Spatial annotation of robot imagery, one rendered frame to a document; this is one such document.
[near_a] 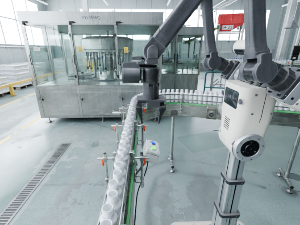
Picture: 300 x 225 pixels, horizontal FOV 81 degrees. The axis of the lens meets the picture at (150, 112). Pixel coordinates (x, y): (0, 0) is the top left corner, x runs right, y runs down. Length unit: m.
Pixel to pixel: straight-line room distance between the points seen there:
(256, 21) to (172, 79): 5.32
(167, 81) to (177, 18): 5.36
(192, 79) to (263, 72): 5.43
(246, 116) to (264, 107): 0.09
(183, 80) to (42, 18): 4.09
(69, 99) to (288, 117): 3.95
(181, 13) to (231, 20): 6.74
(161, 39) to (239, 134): 0.61
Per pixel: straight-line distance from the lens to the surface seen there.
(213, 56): 1.11
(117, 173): 0.83
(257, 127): 0.99
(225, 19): 7.35
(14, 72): 9.54
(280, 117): 2.53
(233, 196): 1.27
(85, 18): 4.10
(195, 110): 2.36
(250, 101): 0.91
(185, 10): 0.64
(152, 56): 0.57
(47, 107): 4.67
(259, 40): 0.73
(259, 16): 0.73
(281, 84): 0.77
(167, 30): 0.61
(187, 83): 6.09
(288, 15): 11.61
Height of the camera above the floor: 1.66
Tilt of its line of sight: 20 degrees down
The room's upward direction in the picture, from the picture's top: straight up
